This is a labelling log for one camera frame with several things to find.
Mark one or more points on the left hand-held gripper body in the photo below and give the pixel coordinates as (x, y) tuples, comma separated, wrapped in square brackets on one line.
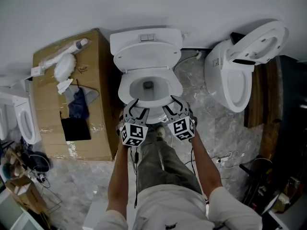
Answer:
[(135, 132)]

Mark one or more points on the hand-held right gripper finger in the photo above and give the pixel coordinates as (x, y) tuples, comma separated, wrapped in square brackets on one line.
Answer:
[(185, 110), (170, 116)]

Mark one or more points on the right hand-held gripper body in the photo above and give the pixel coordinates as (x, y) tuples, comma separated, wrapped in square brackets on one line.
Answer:
[(180, 128)]

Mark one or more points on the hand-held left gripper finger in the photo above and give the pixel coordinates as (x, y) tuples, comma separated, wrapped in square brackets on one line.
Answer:
[(127, 112), (144, 117)]

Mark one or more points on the person's left forearm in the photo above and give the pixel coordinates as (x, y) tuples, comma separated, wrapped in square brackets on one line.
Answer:
[(118, 176)]

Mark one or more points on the person's right forearm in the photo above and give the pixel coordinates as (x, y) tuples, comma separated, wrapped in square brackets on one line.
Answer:
[(206, 166)]

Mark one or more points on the oval white smart toilet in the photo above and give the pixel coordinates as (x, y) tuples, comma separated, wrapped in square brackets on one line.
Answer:
[(216, 80)]

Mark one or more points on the white toilet with square tank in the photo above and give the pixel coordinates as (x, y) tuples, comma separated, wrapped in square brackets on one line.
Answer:
[(124, 39)]

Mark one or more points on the tall slim white toilet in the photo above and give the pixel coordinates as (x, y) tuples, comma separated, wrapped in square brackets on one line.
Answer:
[(24, 104)]

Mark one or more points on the person's left hand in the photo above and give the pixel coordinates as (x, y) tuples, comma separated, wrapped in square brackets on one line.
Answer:
[(121, 116)]

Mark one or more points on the person's right hand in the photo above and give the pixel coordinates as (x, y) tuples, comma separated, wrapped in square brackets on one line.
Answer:
[(193, 116)]

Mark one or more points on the small green container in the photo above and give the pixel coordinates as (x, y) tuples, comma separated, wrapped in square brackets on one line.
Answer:
[(165, 119)]

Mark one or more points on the person's dirty white shoe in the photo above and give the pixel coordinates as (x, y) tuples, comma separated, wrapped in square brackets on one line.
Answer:
[(160, 133)]

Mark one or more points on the person's grey trousers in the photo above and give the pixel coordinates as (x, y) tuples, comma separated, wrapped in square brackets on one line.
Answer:
[(163, 166)]

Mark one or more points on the dark blue cloth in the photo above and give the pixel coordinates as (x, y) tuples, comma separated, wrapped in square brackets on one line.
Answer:
[(78, 104)]

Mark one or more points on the white power strip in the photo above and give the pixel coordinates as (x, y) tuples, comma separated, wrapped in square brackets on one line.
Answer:
[(221, 159)]

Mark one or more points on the black flat bag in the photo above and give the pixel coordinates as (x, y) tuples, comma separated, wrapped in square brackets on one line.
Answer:
[(75, 128)]

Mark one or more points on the crumpled white paper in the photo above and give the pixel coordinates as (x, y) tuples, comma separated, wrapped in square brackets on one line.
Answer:
[(64, 86)]

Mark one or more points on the dark wooden plank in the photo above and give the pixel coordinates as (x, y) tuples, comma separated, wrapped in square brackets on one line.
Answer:
[(271, 116), (255, 99)]

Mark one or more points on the large brown cardboard box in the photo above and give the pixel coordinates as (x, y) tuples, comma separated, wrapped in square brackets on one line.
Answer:
[(48, 109)]

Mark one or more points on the person's white shirt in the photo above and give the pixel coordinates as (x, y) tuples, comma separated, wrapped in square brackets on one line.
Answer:
[(172, 210)]

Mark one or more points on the white plastic drain pipe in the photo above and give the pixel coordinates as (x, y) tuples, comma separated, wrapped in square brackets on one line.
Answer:
[(60, 56)]

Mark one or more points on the black chair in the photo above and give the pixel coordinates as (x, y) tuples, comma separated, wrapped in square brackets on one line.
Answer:
[(254, 176)]

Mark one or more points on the white flat board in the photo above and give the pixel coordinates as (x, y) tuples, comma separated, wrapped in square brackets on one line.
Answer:
[(96, 217)]

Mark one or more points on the small white box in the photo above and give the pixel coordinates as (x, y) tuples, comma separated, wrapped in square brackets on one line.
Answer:
[(37, 71)]

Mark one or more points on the small black gadget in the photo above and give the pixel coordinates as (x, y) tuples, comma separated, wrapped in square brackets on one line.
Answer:
[(26, 144)]

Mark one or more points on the black cabinet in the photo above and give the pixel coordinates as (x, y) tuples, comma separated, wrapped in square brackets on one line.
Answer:
[(295, 104)]

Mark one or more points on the teal and beige plush toy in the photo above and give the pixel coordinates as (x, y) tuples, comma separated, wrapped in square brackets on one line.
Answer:
[(13, 162)]

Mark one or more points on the small brown cardboard box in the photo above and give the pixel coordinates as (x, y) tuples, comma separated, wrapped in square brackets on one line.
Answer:
[(26, 195)]

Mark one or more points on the white cabinet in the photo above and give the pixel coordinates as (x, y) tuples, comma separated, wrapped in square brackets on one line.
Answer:
[(14, 217)]

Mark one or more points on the white wall socket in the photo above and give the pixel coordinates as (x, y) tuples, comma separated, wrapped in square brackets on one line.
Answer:
[(185, 35)]

